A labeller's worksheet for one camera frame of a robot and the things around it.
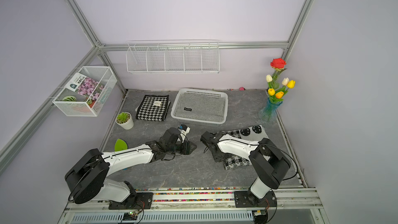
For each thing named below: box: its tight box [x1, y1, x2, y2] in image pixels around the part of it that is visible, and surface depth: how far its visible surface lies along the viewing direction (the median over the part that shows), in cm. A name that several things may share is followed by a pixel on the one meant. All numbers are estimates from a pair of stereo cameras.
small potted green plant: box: [115, 111, 135, 131], surface depth 96 cm
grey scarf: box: [173, 92, 227, 122], surface depth 103 cm
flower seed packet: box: [64, 72, 106, 101], surface depth 76 cm
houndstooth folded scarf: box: [134, 94, 172, 122], surface depth 107 cm
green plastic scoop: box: [114, 137, 129, 152], surface depth 95 cm
